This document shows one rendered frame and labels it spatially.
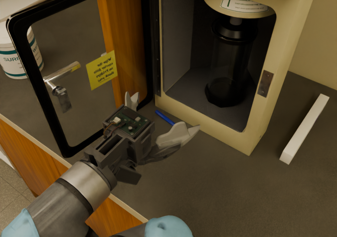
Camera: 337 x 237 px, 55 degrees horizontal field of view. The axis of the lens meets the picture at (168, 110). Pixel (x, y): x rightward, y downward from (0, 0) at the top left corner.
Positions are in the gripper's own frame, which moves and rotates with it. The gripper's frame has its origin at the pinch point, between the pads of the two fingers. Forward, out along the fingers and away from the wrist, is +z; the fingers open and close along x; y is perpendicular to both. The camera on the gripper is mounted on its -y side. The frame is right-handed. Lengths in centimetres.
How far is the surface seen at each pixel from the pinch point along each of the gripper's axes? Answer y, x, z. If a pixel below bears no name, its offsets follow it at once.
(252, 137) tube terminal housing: -17.2, -13.2, 18.0
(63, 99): -0.1, 19.2, -10.2
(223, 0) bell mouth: 14.7, 0.9, 19.8
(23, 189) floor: -119, 94, -10
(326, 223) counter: -25.3, -36.9, 11.7
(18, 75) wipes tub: -24, 62, 1
